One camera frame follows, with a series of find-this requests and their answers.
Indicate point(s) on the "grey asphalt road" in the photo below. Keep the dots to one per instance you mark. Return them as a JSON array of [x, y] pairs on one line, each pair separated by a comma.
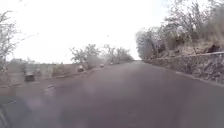
[[126, 96]]

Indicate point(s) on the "bare tree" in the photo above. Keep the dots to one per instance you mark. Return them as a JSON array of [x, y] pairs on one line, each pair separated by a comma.
[[4, 43]]

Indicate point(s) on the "row of bare trees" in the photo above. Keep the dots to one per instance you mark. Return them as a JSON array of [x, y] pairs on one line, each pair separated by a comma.
[[89, 54], [181, 23]]

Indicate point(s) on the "rough stone wall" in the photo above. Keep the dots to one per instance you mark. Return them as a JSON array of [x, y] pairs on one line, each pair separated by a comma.
[[200, 65]]

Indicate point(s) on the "dark roadside stone block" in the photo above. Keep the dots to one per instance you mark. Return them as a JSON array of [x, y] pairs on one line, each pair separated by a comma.
[[102, 65], [80, 69], [29, 77]]

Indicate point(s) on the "brown dirt slope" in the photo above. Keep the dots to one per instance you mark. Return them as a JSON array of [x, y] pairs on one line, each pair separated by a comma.
[[191, 49]]

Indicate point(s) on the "brown dirt verge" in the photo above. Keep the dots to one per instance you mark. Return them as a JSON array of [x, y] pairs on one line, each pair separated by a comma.
[[56, 79]]

